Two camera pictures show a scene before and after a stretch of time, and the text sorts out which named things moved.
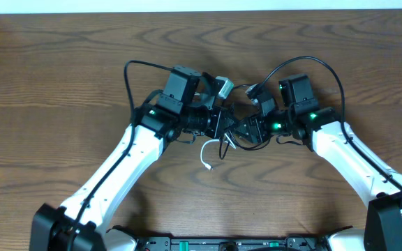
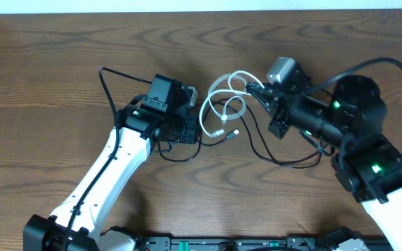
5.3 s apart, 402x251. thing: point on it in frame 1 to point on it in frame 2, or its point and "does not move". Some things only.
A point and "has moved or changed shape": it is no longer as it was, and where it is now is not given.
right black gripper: (255, 125) to (279, 125)
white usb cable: (206, 164) to (227, 96)
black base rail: (232, 243) does not move
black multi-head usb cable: (231, 136) has moved or changed shape
